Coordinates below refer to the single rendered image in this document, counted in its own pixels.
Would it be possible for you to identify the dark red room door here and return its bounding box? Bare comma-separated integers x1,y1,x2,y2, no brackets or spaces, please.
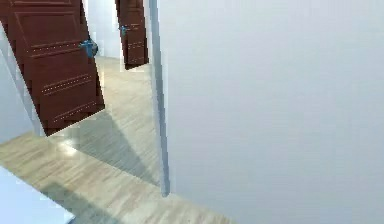
114,0,150,71
0,0,106,137

